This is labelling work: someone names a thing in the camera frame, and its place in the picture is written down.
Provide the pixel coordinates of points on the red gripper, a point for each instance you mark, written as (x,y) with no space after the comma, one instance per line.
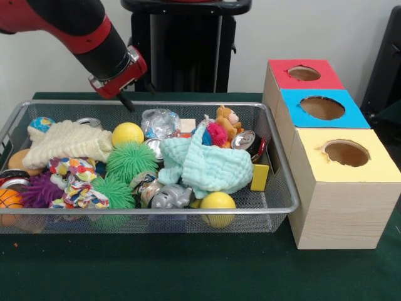
(123,82)

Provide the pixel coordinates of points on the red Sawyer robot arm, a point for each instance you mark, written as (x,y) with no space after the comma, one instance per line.
(72,28)

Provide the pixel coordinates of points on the shallow mesh bin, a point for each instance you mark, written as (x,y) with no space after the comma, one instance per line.
(156,224)

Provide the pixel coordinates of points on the wooden box with three holes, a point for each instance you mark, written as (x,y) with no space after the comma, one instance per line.
(344,213)

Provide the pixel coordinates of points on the yellow tennis ball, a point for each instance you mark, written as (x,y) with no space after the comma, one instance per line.
(128,134)

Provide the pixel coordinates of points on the green spiky rubber ball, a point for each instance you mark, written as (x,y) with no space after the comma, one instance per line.
(114,192)
(131,160)

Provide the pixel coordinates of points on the mint muslin cloth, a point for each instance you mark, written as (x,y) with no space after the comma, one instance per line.
(213,166)

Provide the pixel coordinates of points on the colourful patterned cloth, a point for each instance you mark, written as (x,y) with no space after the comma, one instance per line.
(78,188)

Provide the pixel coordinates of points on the smooth yellow ball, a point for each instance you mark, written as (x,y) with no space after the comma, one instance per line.
(217,203)

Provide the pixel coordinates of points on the purple spiky rubber ball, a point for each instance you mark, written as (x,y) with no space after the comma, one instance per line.
(39,191)

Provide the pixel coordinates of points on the small orange basketball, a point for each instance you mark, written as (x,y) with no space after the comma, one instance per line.
(11,199)

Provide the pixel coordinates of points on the dark green table cloth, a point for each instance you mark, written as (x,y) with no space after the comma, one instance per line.
(188,269)
(393,113)

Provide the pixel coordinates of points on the black stand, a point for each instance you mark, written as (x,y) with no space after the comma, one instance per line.
(385,62)

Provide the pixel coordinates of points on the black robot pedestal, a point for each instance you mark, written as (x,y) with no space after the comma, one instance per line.
(188,47)

